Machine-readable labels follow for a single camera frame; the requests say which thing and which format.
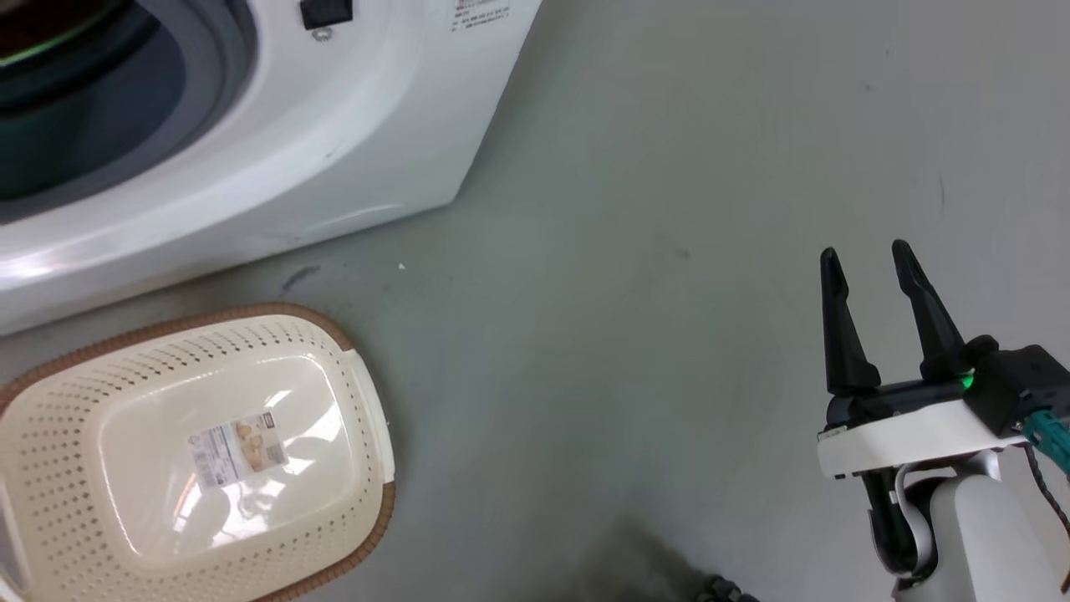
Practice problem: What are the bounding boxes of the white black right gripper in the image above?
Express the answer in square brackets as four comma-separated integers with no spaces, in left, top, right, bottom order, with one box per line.
[817,239,1029,481]

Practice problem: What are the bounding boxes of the small printed text sticker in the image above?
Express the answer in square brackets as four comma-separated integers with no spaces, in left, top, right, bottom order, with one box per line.
[451,0,511,33]

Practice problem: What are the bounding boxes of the grey rubber door gasket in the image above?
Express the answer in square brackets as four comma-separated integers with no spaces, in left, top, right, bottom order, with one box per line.
[0,0,258,225]

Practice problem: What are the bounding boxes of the paper product label sticker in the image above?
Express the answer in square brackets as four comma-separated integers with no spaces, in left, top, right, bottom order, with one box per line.
[187,413,290,491]

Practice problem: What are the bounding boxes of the white front-load washing machine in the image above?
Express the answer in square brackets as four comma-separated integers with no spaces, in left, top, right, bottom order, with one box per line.
[0,0,544,337]

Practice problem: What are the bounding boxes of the braided black right arm cable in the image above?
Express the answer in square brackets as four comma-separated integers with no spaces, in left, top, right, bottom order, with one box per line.
[1023,443,1070,540]

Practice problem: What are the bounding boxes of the cream perforated laundry basket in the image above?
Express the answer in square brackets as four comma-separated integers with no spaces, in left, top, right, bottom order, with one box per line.
[0,303,397,602]

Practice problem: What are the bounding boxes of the black door latch socket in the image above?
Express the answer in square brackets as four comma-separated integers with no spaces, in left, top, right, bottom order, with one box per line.
[299,0,354,31]

